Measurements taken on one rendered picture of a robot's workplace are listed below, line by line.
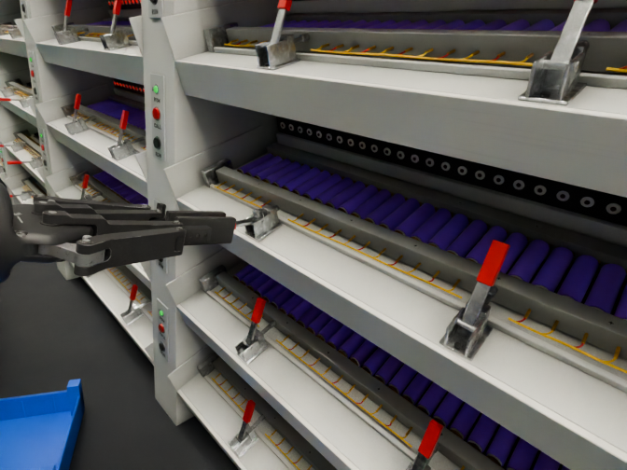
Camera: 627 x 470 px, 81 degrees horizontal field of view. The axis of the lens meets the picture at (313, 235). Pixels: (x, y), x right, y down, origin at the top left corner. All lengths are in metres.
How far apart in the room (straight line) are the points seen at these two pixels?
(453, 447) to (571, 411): 0.17
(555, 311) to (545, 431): 0.09
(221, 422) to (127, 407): 0.26
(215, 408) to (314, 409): 0.29
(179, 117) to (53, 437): 0.64
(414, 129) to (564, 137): 0.10
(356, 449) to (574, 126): 0.38
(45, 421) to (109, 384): 0.13
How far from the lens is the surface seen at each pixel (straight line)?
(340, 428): 0.50
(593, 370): 0.35
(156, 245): 0.34
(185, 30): 0.58
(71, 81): 1.26
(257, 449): 0.70
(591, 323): 0.36
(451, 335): 0.33
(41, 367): 1.08
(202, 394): 0.78
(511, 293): 0.36
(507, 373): 0.33
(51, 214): 0.34
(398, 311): 0.35
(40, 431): 0.94
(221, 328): 0.62
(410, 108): 0.31
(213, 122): 0.61
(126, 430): 0.89
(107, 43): 0.80
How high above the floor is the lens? 0.67
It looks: 22 degrees down
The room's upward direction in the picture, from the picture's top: 8 degrees clockwise
